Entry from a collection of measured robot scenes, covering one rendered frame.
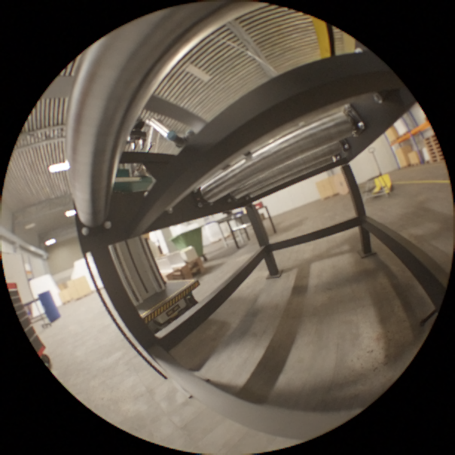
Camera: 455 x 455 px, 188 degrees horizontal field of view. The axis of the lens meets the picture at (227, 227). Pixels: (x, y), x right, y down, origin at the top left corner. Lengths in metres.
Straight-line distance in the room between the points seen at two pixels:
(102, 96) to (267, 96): 0.16
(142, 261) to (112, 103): 1.27
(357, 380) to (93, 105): 0.85
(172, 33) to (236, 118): 0.12
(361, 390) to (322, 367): 0.22
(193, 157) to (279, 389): 0.75
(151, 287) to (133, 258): 0.30
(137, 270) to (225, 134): 1.25
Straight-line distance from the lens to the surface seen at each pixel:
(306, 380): 0.68
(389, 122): 0.54
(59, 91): 0.31
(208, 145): 0.18
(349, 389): 0.67
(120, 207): 0.62
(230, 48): 8.79
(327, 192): 7.87
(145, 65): 0.16
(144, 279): 1.33
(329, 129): 0.61
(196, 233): 3.39
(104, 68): 0.16
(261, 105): 0.17
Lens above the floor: 0.65
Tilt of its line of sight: 1 degrees down
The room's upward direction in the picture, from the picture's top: 22 degrees counter-clockwise
